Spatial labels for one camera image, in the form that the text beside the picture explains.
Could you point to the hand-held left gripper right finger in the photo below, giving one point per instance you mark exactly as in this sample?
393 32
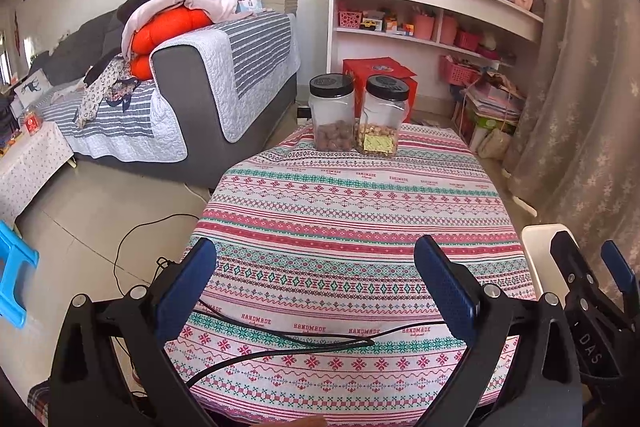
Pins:
445 292

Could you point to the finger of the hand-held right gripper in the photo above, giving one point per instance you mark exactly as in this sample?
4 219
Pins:
615 264
570 267

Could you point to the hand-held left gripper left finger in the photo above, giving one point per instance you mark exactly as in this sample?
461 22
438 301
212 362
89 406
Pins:
185 287

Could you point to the patterned striped tablecloth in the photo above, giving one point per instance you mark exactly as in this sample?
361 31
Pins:
350 217

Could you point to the white tote bag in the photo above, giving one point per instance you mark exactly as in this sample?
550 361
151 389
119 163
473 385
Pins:
494 144

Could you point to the grey floral curtain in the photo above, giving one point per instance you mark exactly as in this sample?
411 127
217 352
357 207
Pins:
575 107

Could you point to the blue plastic stool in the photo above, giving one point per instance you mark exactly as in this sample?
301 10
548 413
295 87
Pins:
15 277

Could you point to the pile of papers and folders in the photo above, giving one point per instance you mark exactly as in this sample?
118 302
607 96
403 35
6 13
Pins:
492 99

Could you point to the plastic jar with yellow label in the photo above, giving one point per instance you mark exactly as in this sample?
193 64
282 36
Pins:
382 117

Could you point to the plaid cloth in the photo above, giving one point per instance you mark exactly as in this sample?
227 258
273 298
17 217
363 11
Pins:
37 402

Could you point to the small table with dotted cloth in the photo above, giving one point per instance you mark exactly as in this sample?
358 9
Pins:
30 167

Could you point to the plastic jar of brown nuts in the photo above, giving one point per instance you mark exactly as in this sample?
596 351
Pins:
330 112

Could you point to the floral patterned cloth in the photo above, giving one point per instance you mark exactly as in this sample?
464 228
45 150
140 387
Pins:
102 89

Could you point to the grey sofa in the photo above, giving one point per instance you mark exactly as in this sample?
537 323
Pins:
175 72

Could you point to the large pink mesh basket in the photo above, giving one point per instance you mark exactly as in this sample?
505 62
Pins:
459 71

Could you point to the red gift box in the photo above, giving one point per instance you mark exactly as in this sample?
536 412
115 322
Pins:
385 68

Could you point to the small pink mesh basket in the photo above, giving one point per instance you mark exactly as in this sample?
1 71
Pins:
467 41

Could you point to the white card with drawing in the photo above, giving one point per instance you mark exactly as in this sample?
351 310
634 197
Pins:
32 90

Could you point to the striped quilted sofa cover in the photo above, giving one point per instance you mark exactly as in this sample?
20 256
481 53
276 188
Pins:
250 42

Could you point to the orange cushion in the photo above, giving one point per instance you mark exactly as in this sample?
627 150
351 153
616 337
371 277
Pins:
165 29

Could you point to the pink bucket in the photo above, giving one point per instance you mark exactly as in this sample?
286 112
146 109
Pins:
448 30
423 27

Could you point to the yellow toy car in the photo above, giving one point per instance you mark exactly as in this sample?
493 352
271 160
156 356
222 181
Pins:
368 24

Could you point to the pink perforated basket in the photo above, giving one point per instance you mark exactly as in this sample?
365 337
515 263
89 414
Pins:
350 19

